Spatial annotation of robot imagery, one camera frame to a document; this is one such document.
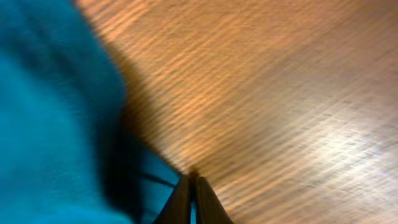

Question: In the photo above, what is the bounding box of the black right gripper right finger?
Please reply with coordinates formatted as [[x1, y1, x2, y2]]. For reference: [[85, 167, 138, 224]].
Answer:
[[195, 173, 233, 224]]

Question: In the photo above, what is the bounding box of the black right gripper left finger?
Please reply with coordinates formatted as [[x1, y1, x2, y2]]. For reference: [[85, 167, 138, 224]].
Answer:
[[153, 175, 191, 224]]

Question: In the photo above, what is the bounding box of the teal blue polo shirt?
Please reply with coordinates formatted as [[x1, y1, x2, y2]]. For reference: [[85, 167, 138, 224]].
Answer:
[[1, 0, 180, 223]]

